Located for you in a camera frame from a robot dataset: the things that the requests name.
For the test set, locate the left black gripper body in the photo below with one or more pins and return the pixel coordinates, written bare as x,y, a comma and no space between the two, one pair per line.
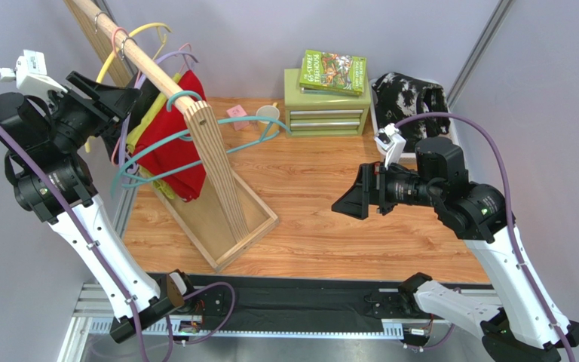
75,122

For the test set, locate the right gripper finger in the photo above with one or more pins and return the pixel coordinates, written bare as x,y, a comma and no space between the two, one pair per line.
358,210
362,187

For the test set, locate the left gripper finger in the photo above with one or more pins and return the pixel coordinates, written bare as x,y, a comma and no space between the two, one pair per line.
111,135
104,103

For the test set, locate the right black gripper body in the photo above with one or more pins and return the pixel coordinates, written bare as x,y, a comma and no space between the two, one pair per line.
373,188

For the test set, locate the teal plastic hanger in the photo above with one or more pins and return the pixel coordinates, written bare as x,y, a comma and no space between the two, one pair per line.
203,131

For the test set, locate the red trousers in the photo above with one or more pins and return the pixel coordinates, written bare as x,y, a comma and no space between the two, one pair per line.
187,184

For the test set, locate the black white patterned trousers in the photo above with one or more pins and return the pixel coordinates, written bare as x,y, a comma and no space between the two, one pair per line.
399,96

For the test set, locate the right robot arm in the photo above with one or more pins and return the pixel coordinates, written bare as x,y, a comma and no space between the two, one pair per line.
526,325

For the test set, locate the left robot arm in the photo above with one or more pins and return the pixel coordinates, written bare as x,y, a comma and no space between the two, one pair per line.
43,135

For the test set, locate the yellow-green trousers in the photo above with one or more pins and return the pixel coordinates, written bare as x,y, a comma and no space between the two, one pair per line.
131,144

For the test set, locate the green drawer box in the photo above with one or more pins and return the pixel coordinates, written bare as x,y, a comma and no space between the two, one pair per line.
322,115

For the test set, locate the pink cube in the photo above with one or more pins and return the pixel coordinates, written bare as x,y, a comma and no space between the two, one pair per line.
238,112

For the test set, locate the yellow mug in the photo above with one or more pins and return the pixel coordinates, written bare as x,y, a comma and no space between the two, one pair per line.
266,113

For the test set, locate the green treehouse book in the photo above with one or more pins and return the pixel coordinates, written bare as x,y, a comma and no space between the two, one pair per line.
332,72

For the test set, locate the wooden clothes rack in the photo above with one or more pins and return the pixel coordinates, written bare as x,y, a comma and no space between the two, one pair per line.
229,217

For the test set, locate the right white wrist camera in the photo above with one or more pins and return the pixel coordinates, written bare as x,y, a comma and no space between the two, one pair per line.
391,142

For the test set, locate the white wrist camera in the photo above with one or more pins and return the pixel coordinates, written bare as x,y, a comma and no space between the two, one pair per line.
391,142
30,75

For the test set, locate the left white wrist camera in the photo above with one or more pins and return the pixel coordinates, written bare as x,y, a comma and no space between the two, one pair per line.
30,75

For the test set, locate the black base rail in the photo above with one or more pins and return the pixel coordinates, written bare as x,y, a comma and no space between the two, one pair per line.
300,308

